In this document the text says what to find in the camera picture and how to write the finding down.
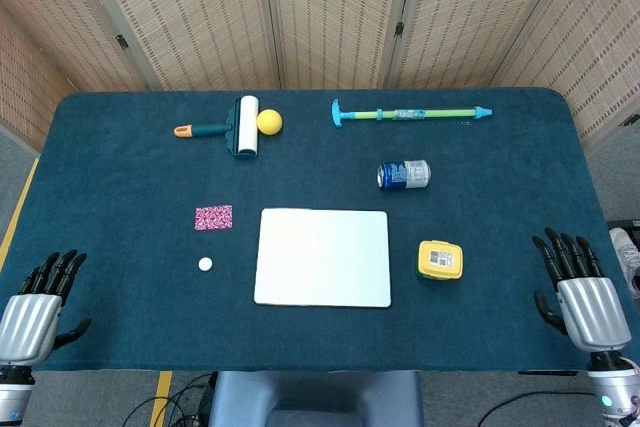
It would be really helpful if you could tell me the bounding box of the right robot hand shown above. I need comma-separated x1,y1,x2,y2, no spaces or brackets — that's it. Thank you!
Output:
531,226,632,354

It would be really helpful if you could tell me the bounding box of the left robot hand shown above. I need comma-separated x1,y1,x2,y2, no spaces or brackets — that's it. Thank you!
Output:
0,249,94,366

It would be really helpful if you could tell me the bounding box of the pink patterned card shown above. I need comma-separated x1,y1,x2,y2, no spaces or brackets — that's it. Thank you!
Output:
193,204,234,232

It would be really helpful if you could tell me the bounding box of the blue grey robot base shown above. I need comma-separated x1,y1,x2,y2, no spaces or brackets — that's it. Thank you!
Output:
207,370,425,427

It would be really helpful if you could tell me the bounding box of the white magnetic board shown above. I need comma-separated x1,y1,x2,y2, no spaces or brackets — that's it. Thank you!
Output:
253,207,392,308

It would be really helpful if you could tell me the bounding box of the white sneaker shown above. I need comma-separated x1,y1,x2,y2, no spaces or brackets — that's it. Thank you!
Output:
608,226,640,301

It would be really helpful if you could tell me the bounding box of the yellow floor tape strip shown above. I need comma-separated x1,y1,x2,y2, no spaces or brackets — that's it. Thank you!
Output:
0,156,40,271
149,370,174,427

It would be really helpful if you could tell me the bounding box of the yellow tape measure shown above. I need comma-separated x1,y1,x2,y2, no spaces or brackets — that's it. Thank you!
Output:
417,239,464,282

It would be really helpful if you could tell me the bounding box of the dark blue tablecloth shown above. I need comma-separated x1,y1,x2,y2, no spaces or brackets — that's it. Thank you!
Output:
0,86,634,373

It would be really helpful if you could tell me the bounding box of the woven folding screen panel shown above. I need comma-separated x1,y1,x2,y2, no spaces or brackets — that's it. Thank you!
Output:
262,0,416,91
74,0,279,92
0,4,74,153
384,0,584,89
492,0,640,143
0,0,161,93

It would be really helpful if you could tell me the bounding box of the blue silver drink can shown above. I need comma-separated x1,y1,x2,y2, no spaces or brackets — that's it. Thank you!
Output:
376,159,432,192

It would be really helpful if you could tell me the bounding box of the green blue water pump toy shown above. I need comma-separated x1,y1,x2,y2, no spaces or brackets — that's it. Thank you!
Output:
330,98,494,129

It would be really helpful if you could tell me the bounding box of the teal lint roller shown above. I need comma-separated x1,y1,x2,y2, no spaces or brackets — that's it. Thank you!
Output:
173,95,261,161

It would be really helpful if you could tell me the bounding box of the yellow foam ball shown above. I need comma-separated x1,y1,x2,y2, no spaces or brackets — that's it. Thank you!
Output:
256,109,284,136

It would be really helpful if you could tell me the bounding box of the thin black floor cable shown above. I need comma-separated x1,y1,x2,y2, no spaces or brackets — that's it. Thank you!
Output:
477,389,604,427

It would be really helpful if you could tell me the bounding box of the black floor cable bundle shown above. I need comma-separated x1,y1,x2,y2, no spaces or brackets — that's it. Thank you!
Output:
122,371,219,427

